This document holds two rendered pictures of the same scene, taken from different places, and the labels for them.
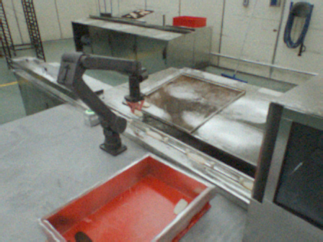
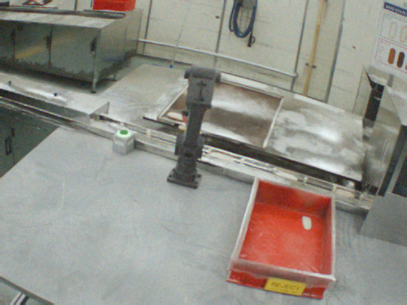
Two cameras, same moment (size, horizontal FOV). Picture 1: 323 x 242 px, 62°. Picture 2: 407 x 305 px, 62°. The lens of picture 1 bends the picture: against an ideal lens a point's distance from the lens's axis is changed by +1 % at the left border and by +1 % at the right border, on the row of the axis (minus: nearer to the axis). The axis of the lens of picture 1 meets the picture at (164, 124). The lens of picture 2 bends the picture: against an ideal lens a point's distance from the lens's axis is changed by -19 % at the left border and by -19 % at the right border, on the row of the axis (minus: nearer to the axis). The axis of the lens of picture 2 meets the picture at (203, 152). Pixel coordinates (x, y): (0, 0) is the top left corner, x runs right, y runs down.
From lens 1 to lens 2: 0.90 m
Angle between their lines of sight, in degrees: 28
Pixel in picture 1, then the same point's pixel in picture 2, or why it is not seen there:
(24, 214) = (171, 265)
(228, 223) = (343, 224)
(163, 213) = (298, 232)
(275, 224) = (389, 207)
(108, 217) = (257, 248)
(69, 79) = (207, 98)
